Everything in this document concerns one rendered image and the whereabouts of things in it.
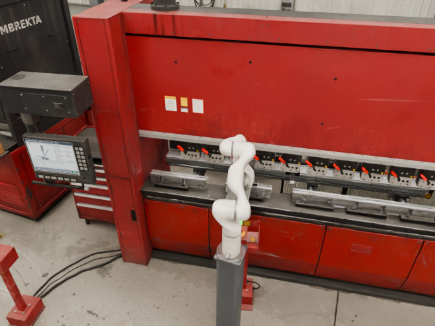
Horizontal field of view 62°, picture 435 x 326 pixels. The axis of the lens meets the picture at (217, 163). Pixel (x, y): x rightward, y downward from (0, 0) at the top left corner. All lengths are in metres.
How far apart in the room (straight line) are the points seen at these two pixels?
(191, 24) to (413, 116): 1.57
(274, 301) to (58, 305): 1.90
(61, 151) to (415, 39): 2.33
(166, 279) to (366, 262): 1.78
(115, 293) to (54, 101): 1.86
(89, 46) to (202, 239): 1.86
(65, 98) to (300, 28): 1.51
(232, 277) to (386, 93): 1.56
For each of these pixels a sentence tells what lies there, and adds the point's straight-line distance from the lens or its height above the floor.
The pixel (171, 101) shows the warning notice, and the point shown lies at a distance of 2.78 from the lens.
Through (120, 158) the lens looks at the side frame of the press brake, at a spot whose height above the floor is 1.24.
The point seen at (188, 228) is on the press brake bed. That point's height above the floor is 0.49.
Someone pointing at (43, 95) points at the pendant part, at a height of 1.90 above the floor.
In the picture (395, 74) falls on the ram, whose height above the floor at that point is 2.01.
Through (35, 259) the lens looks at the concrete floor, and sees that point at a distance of 4.15.
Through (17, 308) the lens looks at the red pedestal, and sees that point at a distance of 3.65.
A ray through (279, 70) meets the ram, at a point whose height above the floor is 1.98.
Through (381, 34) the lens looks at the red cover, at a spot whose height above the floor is 2.25.
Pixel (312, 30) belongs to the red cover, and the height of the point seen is 2.25.
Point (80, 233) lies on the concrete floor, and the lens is 4.24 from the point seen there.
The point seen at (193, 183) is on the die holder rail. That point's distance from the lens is 3.15.
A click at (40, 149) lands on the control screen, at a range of 2.76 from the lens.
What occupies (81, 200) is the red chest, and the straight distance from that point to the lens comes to 4.05.
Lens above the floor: 2.84
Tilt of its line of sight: 34 degrees down
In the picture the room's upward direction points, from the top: straight up
